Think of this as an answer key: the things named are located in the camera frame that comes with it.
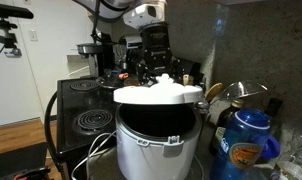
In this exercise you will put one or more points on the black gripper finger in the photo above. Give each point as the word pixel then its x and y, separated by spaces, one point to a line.
pixel 142 75
pixel 177 71

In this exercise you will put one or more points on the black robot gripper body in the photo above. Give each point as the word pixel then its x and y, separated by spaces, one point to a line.
pixel 156 50

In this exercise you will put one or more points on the white rice cooker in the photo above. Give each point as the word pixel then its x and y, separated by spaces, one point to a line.
pixel 157 150

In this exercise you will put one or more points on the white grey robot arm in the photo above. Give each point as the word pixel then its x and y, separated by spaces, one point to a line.
pixel 107 8

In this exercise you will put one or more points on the wooden spatula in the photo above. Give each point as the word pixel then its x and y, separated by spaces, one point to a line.
pixel 187 80

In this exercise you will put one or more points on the dark pot with glass lid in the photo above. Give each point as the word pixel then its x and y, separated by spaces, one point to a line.
pixel 112 81

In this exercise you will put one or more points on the wooden spoon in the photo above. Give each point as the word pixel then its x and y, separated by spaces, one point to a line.
pixel 213 91

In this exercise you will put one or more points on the black coffee maker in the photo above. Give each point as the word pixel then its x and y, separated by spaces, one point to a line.
pixel 97 55

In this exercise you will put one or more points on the black electric stove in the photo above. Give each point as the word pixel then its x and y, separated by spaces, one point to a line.
pixel 87 113

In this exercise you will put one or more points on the dark glass oil bottle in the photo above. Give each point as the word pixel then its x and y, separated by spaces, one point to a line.
pixel 224 123

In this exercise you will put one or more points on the blue plastic water bottle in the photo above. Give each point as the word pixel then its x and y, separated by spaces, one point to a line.
pixel 241 150

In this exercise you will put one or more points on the black capped dark bottle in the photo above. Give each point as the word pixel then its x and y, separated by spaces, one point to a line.
pixel 273 113

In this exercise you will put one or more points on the clear plastic bag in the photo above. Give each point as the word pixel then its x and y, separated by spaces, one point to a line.
pixel 296 156

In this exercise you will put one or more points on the red black hand tool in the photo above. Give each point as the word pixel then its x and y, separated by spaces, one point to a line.
pixel 32 174

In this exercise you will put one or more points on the black floor mat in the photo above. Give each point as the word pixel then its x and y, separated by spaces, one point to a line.
pixel 17 161

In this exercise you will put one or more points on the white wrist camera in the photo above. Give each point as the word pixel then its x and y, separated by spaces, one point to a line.
pixel 142 15

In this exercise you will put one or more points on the white light switch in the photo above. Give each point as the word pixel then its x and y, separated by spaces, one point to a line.
pixel 33 35

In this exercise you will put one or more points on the black camera on stand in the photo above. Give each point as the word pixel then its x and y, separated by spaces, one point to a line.
pixel 6 25

